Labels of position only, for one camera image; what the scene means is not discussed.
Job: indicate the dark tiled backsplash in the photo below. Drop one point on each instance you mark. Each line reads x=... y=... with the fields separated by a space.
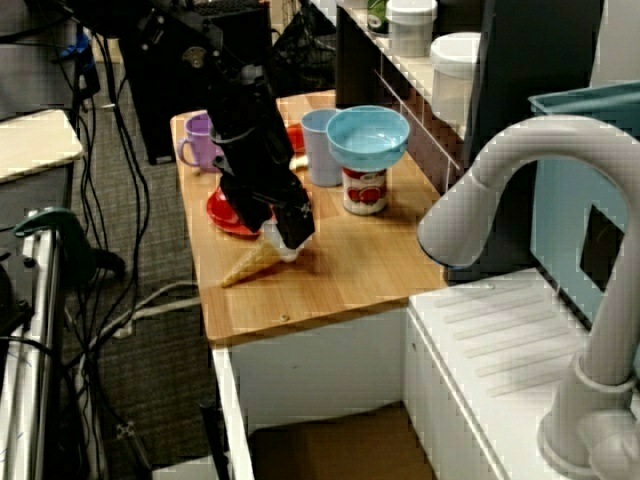
x=425 y=145

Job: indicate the black mesh netting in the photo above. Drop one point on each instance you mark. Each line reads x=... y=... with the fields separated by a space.
x=305 y=50

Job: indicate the toy ice cream cone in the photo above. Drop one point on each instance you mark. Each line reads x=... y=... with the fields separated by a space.
x=250 y=265

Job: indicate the aluminium frame rail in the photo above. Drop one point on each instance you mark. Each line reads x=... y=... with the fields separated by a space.
x=35 y=350

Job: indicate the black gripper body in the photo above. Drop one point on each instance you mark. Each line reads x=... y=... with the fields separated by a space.
x=255 y=170

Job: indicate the black shelf side panel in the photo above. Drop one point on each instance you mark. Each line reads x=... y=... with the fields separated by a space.
x=357 y=60

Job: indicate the light blue plastic bowl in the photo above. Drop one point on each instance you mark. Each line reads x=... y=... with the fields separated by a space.
x=365 y=150

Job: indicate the toy tomato can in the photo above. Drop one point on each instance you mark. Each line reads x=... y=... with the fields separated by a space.
x=365 y=192

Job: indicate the beige desk board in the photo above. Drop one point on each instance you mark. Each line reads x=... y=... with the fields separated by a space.
x=35 y=145

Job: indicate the grey toy faucet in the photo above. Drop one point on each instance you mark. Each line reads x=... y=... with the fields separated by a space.
x=500 y=165

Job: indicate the toy hot dog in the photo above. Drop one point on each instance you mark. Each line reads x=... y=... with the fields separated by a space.
x=295 y=137

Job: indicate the white floor bracket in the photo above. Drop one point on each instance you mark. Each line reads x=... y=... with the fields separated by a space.
x=126 y=431

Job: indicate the red plastic plate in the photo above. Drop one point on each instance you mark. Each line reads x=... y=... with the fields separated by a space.
x=220 y=220

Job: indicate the white toy kitchen cabinet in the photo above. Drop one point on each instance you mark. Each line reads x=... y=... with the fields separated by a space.
x=325 y=370

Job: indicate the blue plastic bin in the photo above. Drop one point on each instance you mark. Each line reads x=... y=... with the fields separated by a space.
x=560 y=210

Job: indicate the dark grey upright panel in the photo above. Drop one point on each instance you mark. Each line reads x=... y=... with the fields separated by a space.
x=530 y=50

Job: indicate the beige kitchen shelf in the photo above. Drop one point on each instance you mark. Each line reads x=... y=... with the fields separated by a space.
x=420 y=67

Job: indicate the small white lidded jar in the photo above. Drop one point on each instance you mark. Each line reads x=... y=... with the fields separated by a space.
x=410 y=35

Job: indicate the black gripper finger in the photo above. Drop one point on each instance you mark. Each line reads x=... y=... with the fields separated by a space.
x=250 y=212
x=296 y=227

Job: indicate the purple plastic mug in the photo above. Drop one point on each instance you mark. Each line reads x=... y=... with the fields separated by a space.
x=192 y=145

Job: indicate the large white lidded jar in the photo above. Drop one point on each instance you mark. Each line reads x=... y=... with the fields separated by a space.
x=452 y=75

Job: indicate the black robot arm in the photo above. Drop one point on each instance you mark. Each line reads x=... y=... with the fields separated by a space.
x=200 y=60

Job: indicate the pale blue plastic cup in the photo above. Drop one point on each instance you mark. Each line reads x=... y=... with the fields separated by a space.
x=317 y=150

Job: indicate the dark green clamp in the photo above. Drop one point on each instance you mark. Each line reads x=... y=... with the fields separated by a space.
x=75 y=240

